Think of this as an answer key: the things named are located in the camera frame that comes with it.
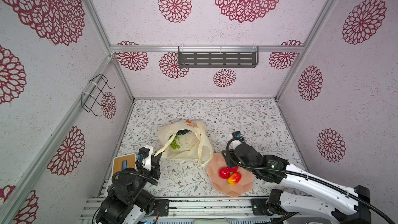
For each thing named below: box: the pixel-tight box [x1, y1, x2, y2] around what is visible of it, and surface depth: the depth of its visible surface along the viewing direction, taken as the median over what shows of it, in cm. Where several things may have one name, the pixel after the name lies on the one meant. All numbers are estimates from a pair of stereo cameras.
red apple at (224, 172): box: [218, 166, 231, 179], surface depth 82 cm
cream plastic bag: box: [153, 119, 213, 167], surface depth 85 cm
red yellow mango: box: [226, 171, 243, 186], surface depth 81 cm
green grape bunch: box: [170, 134, 181, 150], surface depth 97 cm
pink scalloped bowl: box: [207, 152, 255, 198], surface depth 81 cm
